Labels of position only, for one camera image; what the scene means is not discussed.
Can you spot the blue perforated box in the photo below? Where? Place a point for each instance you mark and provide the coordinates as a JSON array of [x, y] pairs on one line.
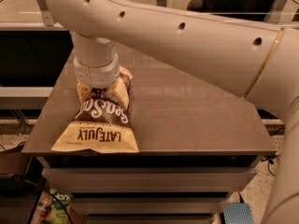
[[237, 213]]

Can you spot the left metal railing post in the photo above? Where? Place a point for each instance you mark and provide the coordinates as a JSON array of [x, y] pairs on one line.
[[45, 13]]

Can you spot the brown bin at left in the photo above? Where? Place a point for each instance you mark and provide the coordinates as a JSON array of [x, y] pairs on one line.
[[13, 162]]

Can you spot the brown Late July chip bag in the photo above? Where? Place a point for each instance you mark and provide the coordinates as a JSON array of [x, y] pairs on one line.
[[100, 125]]

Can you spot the grey drawer cabinet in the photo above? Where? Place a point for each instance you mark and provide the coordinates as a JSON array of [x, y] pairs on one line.
[[152, 195]]

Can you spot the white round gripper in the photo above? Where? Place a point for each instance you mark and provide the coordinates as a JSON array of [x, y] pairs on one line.
[[97, 75]]

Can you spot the right metal railing post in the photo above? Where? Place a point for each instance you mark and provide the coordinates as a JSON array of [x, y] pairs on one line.
[[274, 15]]

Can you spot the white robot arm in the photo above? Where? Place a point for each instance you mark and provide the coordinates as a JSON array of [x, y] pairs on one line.
[[253, 60]]

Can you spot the green snack package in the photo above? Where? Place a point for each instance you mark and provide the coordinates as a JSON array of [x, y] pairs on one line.
[[52, 208]]

